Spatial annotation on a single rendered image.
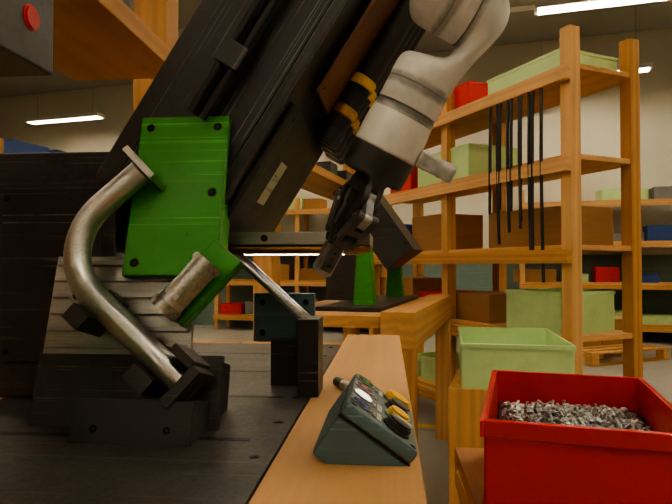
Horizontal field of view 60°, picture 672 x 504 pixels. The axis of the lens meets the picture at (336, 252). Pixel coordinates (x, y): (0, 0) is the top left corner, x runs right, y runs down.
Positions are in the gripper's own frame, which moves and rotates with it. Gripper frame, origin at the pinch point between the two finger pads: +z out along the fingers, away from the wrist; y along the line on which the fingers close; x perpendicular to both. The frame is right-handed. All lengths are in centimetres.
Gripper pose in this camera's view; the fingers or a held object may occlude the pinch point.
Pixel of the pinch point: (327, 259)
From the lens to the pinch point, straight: 68.5
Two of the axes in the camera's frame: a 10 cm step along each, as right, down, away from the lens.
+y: 1.9, 3.0, -9.4
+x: 8.7, 3.9, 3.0
